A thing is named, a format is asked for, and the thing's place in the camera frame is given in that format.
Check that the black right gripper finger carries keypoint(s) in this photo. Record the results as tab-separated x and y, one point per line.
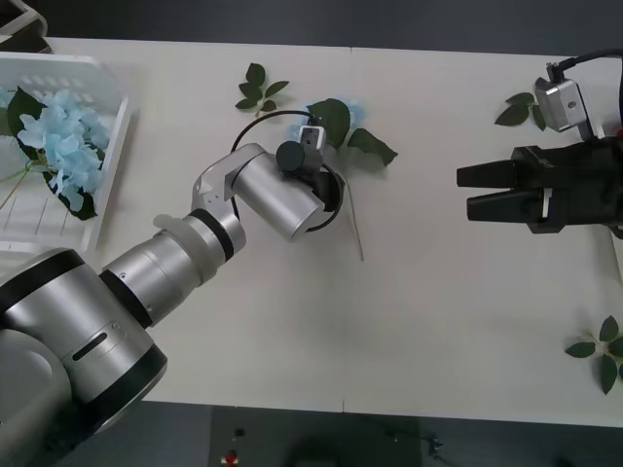
487	176
506	206

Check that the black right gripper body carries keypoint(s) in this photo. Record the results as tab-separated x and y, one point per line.
579	190

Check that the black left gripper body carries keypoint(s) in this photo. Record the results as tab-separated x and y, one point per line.
328	190

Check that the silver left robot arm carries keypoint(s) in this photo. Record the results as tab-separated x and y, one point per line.
146	277

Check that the loose green leaf twig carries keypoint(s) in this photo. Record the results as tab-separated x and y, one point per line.
607	372
254	91
513	113

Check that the shallow white box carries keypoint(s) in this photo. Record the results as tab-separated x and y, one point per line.
58	229

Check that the small red and white object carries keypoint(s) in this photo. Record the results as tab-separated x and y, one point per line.
230	457

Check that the pale rimmed crate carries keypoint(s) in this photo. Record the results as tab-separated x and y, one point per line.
19	17

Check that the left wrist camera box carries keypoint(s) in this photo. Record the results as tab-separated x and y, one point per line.
311	141

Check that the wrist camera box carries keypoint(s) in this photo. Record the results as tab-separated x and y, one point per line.
311	141
564	104

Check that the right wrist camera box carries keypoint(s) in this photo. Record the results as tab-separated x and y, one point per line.
564	104

